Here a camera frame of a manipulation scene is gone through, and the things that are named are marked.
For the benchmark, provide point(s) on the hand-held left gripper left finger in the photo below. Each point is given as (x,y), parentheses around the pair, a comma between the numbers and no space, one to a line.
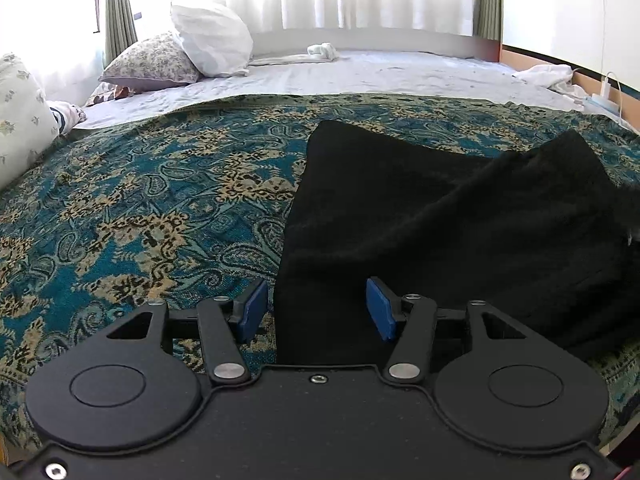
(252,310)

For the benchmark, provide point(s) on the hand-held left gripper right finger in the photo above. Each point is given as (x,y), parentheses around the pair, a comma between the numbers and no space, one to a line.
(380,310)

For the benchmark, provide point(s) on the black pants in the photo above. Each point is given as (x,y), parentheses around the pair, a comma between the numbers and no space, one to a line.
(425,220)

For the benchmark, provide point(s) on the teal paisley blanket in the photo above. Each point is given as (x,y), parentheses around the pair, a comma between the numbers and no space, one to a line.
(150,185)

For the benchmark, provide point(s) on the white bed sheet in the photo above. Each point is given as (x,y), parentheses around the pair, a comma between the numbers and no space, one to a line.
(400,72)

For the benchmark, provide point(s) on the pink floral pillow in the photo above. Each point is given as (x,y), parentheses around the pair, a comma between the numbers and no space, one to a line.
(107,92)

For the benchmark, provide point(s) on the small rolled white cloth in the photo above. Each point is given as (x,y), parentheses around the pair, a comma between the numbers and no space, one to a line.
(322,50)

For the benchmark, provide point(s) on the grey floral pillow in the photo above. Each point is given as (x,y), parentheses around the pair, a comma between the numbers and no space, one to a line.
(150,62)

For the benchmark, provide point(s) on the striped cloth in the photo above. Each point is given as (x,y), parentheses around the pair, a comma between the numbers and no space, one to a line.
(67,115)

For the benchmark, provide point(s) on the white pillow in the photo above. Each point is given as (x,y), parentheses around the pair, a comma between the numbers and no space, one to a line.
(210,40)

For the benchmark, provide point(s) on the wooden headboard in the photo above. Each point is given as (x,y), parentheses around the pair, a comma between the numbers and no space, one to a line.
(510,55)

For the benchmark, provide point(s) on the crumpled white cloth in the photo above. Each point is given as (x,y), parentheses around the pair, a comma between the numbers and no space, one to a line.
(545,74)

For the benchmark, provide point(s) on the pale floral pillow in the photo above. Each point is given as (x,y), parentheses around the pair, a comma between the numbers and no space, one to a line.
(20,115)

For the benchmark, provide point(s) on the white charger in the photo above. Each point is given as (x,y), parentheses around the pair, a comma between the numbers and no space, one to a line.
(606,87)

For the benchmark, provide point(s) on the green curtain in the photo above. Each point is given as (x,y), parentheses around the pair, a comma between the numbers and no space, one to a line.
(120,15)
(487,0)

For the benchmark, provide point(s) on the bed side rail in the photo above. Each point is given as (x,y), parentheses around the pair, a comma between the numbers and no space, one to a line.
(400,40)

